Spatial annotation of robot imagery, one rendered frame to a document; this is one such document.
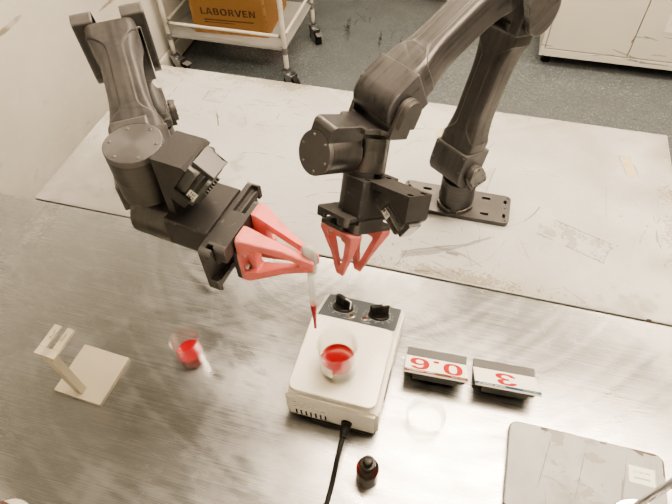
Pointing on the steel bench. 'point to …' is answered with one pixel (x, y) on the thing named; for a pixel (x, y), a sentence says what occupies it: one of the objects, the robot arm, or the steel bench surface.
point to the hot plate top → (367, 383)
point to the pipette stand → (83, 368)
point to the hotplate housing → (368, 420)
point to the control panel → (360, 313)
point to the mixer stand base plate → (575, 469)
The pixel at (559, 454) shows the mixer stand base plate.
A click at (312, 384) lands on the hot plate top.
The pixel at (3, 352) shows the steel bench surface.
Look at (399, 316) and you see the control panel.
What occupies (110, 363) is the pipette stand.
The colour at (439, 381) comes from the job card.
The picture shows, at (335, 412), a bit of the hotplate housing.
